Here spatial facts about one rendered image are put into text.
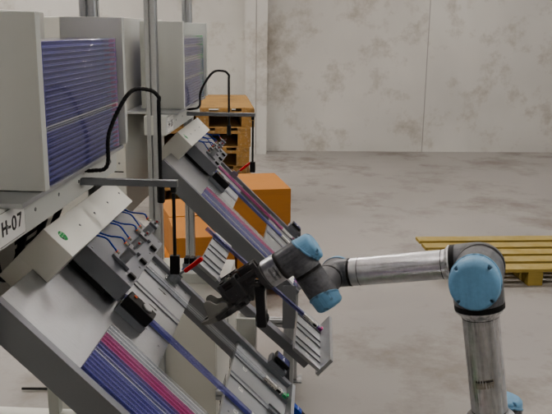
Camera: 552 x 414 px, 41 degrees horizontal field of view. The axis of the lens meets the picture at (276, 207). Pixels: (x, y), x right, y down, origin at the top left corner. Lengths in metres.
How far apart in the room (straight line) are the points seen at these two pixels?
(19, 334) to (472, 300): 0.96
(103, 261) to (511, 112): 9.82
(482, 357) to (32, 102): 1.13
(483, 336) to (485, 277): 0.15
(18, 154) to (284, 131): 9.24
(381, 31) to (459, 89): 1.39
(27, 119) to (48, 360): 0.43
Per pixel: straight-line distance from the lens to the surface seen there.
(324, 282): 1.85
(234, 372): 1.90
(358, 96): 10.61
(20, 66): 1.40
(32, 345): 1.40
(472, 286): 1.72
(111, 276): 1.66
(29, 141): 1.41
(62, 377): 1.41
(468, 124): 11.00
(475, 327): 1.78
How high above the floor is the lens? 1.68
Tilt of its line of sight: 13 degrees down
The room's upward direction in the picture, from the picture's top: 1 degrees clockwise
